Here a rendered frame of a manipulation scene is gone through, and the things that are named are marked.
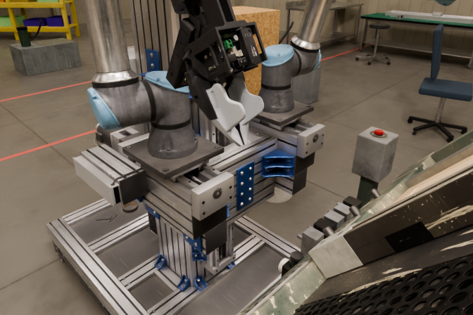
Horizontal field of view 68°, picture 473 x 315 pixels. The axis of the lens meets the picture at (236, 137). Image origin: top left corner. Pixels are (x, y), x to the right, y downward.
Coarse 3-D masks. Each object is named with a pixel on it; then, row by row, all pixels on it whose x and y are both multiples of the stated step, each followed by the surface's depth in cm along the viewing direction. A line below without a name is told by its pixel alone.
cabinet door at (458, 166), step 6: (462, 162) 95; (468, 162) 92; (450, 168) 99; (456, 168) 95; (462, 168) 90; (438, 174) 102; (444, 174) 98; (426, 180) 107; (432, 180) 101; (438, 180) 96; (414, 186) 110; (420, 186) 104; (426, 186) 99; (408, 192) 107; (414, 192) 103; (402, 198) 104
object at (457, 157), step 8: (472, 144) 98; (456, 152) 104; (464, 152) 98; (472, 152) 97; (448, 160) 102; (456, 160) 101; (432, 168) 106; (440, 168) 104; (416, 176) 111; (424, 176) 109; (408, 184) 113
